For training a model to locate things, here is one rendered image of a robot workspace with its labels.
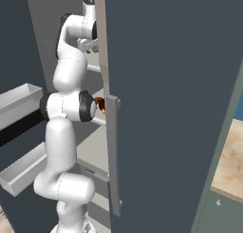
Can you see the brown chicken drumstick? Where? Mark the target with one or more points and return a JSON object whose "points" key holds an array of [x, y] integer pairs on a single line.
{"points": [[100, 103]]}

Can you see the small white door bin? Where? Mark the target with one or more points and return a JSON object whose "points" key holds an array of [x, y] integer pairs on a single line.
{"points": [[23, 173]]}

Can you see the dark grey freezer door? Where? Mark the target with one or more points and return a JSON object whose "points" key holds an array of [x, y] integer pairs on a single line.
{"points": [[171, 100]]}

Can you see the grey freezer body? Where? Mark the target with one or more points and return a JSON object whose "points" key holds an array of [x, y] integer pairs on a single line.
{"points": [[44, 27]]}

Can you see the grey-green base cupboard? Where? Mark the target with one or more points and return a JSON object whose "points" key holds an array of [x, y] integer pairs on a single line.
{"points": [[221, 217]]}

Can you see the large white door bin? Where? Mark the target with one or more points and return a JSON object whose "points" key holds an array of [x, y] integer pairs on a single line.
{"points": [[19, 102]]}

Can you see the grey freezer drawer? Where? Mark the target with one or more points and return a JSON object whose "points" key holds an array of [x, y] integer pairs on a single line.
{"points": [[99, 208]]}

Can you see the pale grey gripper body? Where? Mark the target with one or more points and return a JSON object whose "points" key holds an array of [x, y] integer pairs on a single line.
{"points": [[84, 44]]}

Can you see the grey rack holding drumstick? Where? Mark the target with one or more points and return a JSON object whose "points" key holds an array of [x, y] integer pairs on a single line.
{"points": [[99, 118]]}

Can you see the wide grey freezer rack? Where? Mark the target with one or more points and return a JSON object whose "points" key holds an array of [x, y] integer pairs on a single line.
{"points": [[93, 151]]}

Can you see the round grey cupboard knob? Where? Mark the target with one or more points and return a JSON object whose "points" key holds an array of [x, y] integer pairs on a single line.
{"points": [[218, 203]]}

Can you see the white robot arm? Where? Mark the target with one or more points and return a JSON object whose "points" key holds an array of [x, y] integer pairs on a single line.
{"points": [[60, 141]]}

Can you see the narrow grey freezer rack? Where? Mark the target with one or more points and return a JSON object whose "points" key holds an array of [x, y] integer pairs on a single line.
{"points": [[94, 68]]}

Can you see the dark door with bins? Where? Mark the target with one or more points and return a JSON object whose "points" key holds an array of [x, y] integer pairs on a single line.
{"points": [[15, 37]]}

